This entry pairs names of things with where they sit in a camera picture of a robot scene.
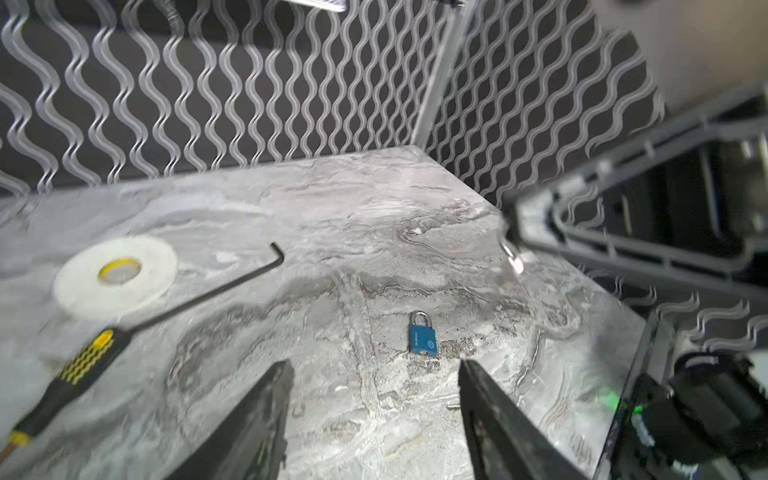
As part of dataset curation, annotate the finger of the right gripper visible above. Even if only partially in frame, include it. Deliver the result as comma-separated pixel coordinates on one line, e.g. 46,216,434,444
501,83,767,300

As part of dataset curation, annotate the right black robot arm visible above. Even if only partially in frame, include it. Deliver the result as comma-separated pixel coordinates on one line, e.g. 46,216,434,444
503,81,767,479

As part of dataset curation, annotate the silver key with ring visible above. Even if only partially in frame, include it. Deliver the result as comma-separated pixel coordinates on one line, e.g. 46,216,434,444
498,236,525,276

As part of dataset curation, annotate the blue padlock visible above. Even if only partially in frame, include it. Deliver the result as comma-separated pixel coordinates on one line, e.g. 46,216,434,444
408,310,438,357

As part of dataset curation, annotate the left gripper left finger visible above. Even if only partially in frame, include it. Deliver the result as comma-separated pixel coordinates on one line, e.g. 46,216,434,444
168,360,294,479

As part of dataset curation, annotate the white tape roll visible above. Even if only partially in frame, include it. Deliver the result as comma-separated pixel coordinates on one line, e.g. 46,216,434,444
52,236,179,321

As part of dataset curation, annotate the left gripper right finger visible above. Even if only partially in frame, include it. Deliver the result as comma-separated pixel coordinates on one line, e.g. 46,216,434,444
458,360,584,480

